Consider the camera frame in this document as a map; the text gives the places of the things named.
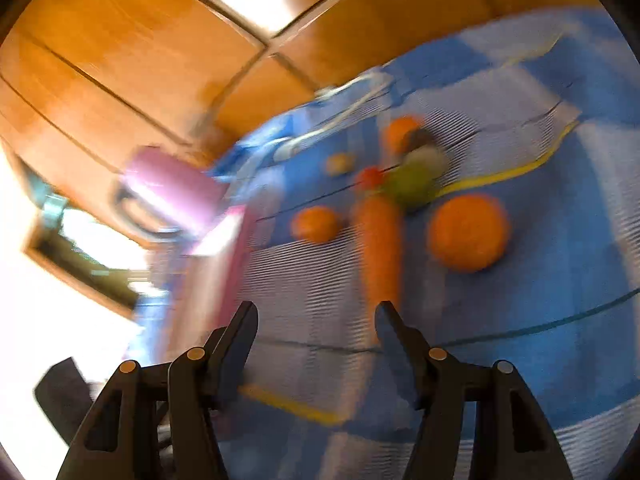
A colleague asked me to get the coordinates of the brown sugarcane piece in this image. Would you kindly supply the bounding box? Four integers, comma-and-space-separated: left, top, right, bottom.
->
405, 130, 448, 171

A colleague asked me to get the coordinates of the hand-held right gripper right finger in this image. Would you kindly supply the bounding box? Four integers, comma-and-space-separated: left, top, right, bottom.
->
375, 301, 576, 480

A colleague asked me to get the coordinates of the wooden panelled headboard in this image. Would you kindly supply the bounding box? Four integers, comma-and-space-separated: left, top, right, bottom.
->
0, 0, 601, 241

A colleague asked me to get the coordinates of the dark object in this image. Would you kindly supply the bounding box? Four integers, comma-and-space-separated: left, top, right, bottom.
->
34, 357, 108, 446

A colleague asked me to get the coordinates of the blue checked blanket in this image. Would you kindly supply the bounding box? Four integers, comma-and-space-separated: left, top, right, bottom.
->
130, 7, 640, 480

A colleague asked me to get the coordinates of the orange carrot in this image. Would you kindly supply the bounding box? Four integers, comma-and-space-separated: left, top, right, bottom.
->
352, 195, 406, 306

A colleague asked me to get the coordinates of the pink electric kettle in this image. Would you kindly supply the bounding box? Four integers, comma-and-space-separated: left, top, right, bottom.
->
111, 146, 228, 241

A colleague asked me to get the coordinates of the pink storage box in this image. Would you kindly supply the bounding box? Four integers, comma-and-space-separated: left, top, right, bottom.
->
187, 206, 261, 346

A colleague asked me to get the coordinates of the small yellow fruit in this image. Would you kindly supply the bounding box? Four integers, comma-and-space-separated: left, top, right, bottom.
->
326, 152, 357, 176

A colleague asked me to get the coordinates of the large orange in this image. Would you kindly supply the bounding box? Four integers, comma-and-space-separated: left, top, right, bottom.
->
427, 194, 511, 273

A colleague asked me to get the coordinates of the white power cable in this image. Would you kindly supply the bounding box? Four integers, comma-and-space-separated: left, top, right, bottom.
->
235, 71, 393, 171

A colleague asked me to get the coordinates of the red tomato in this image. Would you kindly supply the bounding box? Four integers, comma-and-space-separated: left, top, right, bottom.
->
356, 166, 388, 192

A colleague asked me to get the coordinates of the small peach apple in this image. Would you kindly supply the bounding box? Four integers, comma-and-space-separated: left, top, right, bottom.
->
291, 206, 341, 243

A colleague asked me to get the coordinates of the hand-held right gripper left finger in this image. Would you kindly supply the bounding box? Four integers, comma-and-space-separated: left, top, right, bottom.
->
55, 301, 259, 480

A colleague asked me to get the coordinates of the wooden window frame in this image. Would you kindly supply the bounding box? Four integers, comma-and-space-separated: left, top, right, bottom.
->
20, 160, 171, 321

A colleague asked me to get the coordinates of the orange with green stem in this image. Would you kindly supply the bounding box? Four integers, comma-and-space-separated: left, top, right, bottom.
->
385, 116, 426, 156

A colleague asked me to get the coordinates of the green fruit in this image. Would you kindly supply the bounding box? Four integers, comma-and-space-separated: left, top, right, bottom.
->
382, 160, 441, 208

